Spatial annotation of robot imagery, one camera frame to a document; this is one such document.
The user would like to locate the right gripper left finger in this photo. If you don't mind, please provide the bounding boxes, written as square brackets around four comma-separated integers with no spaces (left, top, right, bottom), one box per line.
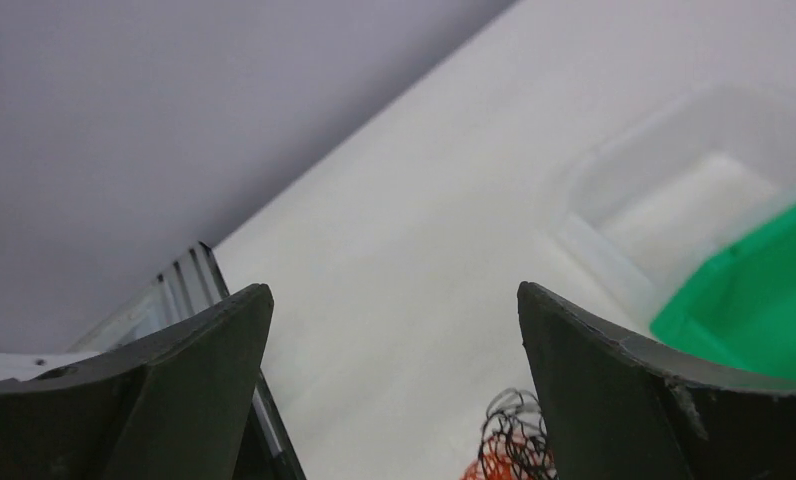
[0,284,274,479]

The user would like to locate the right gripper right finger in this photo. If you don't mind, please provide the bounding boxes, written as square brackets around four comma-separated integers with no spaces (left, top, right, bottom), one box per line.
[517,282,796,479]

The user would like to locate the cable bundle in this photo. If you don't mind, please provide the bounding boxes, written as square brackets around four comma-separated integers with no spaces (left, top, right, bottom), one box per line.
[460,388,558,480]

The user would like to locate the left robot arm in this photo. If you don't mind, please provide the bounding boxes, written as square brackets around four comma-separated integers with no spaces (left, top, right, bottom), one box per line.
[0,351,100,381]

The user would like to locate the green plastic bin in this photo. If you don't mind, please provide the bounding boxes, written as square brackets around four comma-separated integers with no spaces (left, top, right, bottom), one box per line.
[650,204,796,380]

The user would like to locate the clear plastic bin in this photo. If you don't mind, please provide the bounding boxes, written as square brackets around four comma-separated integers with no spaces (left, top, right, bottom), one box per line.
[552,84,796,326]

